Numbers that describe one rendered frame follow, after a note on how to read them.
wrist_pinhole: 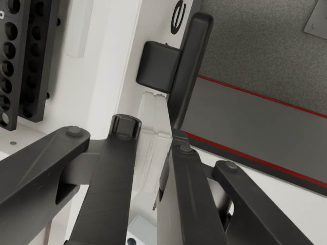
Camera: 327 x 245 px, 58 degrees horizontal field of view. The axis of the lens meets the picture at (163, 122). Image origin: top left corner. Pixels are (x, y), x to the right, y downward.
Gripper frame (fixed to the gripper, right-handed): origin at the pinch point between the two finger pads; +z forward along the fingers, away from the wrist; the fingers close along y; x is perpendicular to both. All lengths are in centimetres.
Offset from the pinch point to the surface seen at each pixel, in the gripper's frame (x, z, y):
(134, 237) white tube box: -18.9, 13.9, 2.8
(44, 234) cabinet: -31.0, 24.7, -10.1
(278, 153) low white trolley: -8.0, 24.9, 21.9
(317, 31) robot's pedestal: 15, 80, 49
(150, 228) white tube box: -19.0, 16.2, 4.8
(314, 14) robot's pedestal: 20, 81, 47
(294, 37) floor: 12, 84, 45
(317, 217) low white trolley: -9.3, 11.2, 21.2
